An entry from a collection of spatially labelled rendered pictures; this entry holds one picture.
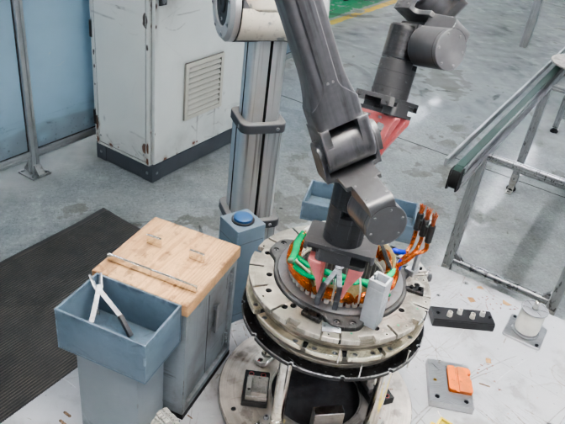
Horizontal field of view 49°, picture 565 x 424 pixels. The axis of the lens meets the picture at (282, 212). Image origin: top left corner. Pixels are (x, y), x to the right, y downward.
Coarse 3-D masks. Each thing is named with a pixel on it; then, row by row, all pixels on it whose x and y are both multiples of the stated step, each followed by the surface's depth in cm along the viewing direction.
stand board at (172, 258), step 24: (144, 240) 115; (168, 240) 116; (192, 240) 117; (216, 240) 118; (144, 264) 109; (168, 264) 110; (192, 264) 110; (216, 264) 111; (144, 288) 104; (168, 288) 104
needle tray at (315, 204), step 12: (312, 180) 142; (312, 192) 144; (324, 192) 143; (312, 204) 133; (324, 204) 141; (408, 204) 139; (300, 216) 135; (312, 216) 135; (324, 216) 134; (408, 216) 141; (408, 228) 130; (396, 240) 132; (408, 240) 132
